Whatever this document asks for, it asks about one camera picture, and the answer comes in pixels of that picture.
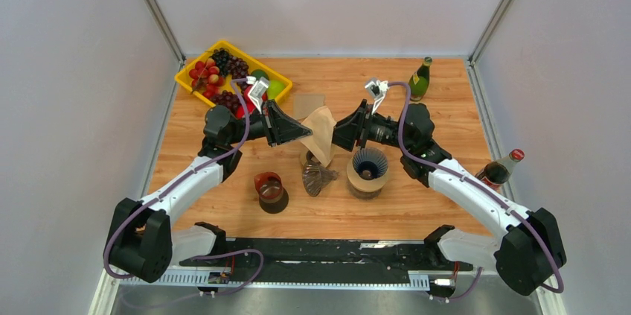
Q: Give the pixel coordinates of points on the green lime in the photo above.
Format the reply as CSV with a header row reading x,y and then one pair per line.
x,y
259,74

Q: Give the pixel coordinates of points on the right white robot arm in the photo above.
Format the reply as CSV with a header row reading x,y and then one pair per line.
x,y
525,247

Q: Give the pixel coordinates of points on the dark purple grape bunch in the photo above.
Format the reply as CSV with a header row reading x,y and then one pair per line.
x,y
230,65

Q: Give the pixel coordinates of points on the blue ribbed dripper cone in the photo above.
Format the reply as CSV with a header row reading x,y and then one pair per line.
x,y
369,163

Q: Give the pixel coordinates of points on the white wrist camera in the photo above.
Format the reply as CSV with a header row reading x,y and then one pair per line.
x,y
257,91
377,89

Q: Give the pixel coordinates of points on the cola bottle red cap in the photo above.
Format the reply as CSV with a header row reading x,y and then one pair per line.
x,y
498,172

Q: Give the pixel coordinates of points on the clear glass ribbed dripper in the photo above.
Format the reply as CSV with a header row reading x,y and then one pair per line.
x,y
315,177

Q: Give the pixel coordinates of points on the brown paper filter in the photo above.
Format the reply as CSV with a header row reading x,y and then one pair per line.
x,y
320,142
305,104

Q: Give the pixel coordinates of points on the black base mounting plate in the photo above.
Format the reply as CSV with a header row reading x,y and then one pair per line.
x,y
318,261

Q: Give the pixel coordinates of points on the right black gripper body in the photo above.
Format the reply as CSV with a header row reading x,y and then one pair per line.
x,y
382,130

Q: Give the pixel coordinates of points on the glass server with wooden collar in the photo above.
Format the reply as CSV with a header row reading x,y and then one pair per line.
x,y
365,189

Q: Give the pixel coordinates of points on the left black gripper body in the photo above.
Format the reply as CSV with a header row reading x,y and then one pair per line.
x,y
257,126

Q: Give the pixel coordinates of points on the green pear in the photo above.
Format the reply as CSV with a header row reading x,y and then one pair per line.
x,y
275,88

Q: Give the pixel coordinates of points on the green glass bottle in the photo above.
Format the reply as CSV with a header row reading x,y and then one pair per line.
x,y
419,81

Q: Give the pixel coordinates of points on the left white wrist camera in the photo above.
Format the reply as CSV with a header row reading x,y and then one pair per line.
x,y
257,91

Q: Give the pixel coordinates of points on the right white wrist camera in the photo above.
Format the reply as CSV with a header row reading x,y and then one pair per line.
x,y
377,89

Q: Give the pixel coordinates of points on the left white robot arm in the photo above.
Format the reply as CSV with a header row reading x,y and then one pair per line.
x,y
141,242

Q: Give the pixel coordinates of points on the red glass carafe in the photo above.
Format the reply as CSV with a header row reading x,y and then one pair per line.
x,y
272,196

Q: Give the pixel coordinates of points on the yellow plastic fruit tray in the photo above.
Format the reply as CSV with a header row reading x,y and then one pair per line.
x,y
183,79

